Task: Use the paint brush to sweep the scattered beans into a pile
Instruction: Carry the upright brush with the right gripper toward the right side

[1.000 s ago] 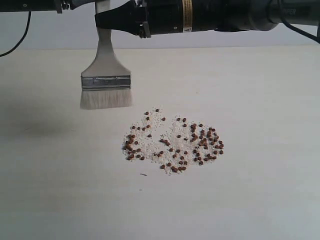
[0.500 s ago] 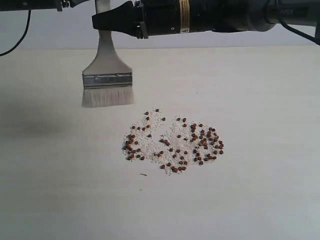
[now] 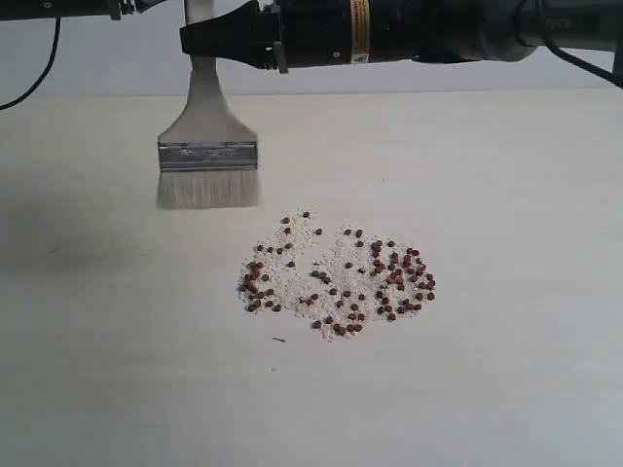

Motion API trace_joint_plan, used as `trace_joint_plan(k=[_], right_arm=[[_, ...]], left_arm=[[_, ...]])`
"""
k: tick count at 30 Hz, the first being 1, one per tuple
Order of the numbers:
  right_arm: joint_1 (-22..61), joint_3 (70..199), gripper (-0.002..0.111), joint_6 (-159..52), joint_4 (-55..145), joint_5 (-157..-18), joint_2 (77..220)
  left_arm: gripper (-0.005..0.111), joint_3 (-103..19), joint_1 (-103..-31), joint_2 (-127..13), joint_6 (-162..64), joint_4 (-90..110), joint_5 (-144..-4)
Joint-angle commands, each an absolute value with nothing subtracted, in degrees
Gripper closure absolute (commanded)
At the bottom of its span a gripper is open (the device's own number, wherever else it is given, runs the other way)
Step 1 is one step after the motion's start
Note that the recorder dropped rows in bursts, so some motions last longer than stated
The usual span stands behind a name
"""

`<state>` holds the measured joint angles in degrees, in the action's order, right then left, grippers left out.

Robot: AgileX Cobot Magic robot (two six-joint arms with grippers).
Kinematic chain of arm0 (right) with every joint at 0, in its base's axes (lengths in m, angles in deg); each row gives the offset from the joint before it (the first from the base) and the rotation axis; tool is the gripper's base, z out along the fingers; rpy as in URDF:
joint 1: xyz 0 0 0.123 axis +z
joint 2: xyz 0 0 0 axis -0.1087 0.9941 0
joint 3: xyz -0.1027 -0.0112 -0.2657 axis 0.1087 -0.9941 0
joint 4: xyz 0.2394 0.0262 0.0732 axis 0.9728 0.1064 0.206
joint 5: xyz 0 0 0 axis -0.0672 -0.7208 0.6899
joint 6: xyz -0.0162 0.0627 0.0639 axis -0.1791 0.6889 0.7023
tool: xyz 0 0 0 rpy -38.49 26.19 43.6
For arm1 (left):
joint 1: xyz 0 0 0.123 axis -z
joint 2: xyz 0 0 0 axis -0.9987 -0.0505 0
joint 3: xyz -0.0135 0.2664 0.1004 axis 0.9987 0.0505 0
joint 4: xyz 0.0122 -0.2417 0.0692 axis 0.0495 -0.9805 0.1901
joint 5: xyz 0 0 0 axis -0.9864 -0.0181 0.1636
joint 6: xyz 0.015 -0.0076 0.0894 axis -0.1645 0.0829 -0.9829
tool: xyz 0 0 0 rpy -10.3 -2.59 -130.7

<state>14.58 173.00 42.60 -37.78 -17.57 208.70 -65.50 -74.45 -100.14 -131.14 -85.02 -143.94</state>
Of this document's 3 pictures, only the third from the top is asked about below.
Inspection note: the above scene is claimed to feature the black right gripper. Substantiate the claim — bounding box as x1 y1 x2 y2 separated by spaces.
179 1 289 74

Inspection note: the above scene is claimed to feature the wide wooden paint brush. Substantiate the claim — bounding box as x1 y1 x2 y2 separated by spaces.
155 0 264 211

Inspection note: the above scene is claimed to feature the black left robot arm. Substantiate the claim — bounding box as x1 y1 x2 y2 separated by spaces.
0 0 164 21

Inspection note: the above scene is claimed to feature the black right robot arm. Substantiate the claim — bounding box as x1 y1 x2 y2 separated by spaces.
180 1 622 73

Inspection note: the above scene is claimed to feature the pile of beans and rice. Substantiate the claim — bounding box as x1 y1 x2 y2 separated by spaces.
237 209 437 341

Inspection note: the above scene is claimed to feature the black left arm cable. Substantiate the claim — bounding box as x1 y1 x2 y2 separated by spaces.
0 18 62 111

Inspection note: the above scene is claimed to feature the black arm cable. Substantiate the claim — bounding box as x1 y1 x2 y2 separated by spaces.
539 33 623 91
0 18 62 111

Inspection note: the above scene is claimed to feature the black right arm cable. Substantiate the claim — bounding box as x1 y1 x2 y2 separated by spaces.
539 33 623 91

